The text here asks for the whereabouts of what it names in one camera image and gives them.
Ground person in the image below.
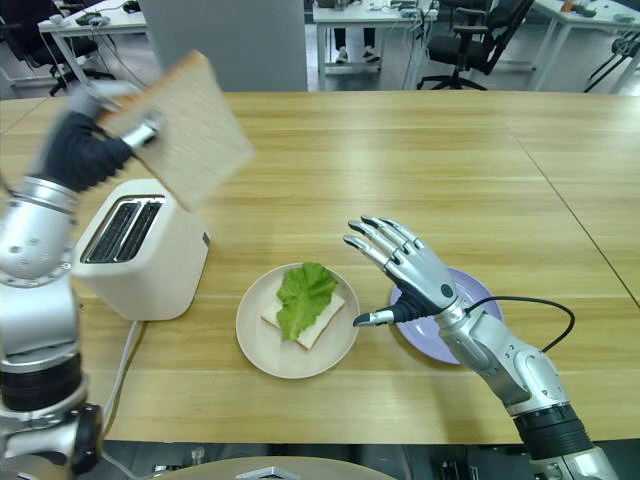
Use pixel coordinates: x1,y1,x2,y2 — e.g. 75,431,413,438
332,26,382,65

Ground beige plate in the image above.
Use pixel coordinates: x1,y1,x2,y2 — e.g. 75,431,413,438
235,262,362,380

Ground purple plate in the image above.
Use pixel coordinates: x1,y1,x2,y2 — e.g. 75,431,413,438
389,266,505,366

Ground black cable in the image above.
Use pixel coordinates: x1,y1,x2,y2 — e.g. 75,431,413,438
462,295,577,354

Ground robot body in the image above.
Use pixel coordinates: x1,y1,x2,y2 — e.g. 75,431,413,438
154,455,401,480

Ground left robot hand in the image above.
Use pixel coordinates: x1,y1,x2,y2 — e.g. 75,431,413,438
29,81,167,195

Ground bread slice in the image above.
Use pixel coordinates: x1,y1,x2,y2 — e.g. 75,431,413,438
94,49,258,213
259,291,347,352

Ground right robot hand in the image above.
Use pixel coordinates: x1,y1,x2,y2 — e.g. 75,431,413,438
342,215,466,329

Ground cream toaster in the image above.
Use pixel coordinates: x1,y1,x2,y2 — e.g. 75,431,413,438
72,178,210,322

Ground green lettuce leaf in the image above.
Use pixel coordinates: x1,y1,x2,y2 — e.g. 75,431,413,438
275,261,340,343

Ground white cord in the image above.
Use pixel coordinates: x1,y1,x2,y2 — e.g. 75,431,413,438
101,319,147,432

